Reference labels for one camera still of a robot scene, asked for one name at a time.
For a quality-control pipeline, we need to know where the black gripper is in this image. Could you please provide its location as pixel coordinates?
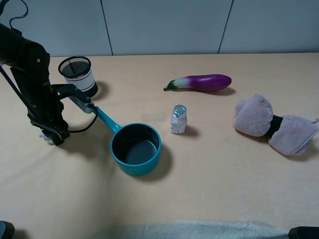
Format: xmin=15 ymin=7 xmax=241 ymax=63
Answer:
xmin=25 ymin=84 xmax=70 ymax=146

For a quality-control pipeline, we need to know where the white rubber duck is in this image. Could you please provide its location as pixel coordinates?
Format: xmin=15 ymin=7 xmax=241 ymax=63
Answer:
xmin=40 ymin=131 xmax=54 ymax=145

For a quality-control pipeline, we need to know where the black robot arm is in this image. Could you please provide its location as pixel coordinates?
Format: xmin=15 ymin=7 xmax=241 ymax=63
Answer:
xmin=0 ymin=25 xmax=70 ymax=145

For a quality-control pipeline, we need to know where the black object bottom left corner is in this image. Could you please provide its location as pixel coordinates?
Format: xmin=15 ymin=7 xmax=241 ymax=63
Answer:
xmin=0 ymin=221 xmax=15 ymax=239

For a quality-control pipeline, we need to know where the black object corner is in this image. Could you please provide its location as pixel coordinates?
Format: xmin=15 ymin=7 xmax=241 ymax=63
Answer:
xmin=0 ymin=221 xmax=15 ymax=239
xmin=288 ymin=227 xmax=319 ymax=239

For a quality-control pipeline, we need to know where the black object bottom right corner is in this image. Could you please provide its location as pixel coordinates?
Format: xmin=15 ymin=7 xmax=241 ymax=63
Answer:
xmin=288 ymin=227 xmax=319 ymax=239

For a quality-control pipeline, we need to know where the black mesh pen cup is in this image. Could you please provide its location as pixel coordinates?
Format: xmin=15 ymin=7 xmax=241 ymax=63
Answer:
xmin=58 ymin=56 xmax=98 ymax=98

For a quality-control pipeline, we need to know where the glass bottle with white pills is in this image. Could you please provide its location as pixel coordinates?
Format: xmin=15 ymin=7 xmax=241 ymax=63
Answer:
xmin=170 ymin=105 xmax=187 ymax=134

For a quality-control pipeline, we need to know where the purple toy eggplant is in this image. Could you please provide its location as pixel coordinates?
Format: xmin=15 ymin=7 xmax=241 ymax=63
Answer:
xmin=163 ymin=74 xmax=232 ymax=92

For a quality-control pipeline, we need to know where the grey cloth at bottom edge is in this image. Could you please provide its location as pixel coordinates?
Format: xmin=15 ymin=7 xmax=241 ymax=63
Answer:
xmin=92 ymin=219 xmax=291 ymax=239

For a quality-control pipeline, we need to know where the silver camera module on bracket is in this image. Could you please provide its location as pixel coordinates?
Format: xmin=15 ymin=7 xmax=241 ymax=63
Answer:
xmin=68 ymin=95 xmax=95 ymax=114

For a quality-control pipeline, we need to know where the teal saucepan with handle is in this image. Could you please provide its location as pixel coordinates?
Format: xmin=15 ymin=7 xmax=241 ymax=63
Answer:
xmin=94 ymin=107 xmax=162 ymax=176

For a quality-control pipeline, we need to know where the black cable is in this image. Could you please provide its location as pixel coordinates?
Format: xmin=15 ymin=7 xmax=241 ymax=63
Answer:
xmin=0 ymin=0 xmax=98 ymax=134

